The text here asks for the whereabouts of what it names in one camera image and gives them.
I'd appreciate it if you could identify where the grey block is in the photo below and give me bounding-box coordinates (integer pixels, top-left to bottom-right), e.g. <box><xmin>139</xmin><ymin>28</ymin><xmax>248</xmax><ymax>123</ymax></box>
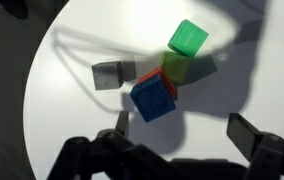
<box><xmin>91</xmin><ymin>60</ymin><xmax>124</xmax><ymax>91</ymax></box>

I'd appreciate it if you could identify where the blue block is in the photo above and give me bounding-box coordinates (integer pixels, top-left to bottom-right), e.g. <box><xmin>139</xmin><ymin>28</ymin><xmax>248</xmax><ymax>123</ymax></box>
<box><xmin>129</xmin><ymin>72</ymin><xmax>177</xmax><ymax>123</ymax></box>

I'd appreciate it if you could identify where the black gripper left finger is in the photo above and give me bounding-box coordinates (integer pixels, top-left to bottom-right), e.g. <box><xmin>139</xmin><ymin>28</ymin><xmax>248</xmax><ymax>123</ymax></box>
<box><xmin>46</xmin><ymin>110</ymin><xmax>183</xmax><ymax>180</ymax></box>

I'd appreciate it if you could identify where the orange block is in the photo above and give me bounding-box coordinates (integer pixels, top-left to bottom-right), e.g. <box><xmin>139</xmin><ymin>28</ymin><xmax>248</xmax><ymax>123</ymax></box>
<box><xmin>137</xmin><ymin>66</ymin><xmax>179</xmax><ymax>101</ymax></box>

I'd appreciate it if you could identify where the green block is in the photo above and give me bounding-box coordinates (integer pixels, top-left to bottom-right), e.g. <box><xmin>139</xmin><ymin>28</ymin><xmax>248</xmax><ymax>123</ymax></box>
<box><xmin>167</xmin><ymin>18</ymin><xmax>210</xmax><ymax>58</ymax></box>

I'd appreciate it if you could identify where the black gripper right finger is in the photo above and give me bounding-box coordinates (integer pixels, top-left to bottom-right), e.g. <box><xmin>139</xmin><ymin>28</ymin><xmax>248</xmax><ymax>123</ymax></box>
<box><xmin>226</xmin><ymin>112</ymin><xmax>284</xmax><ymax>180</ymax></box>

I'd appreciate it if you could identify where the yellow-green block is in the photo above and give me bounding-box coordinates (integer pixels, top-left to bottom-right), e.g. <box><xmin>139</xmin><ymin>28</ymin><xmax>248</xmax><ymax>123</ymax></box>
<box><xmin>159</xmin><ymin>50</ymin><xmax>191</xmax><ymax>85</ymax></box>

